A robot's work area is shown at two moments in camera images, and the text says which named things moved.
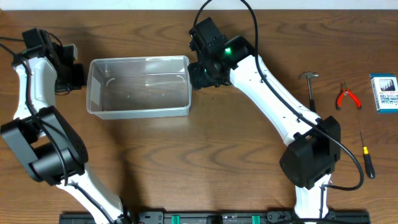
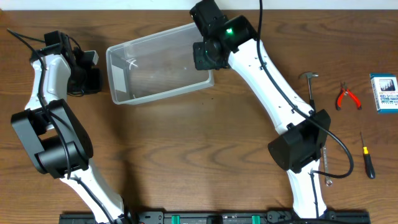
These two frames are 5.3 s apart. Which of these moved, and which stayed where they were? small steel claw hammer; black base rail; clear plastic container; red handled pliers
Moved: clear plastic container
Stayed: red handled pliers; black base rail; small steel claw hammer
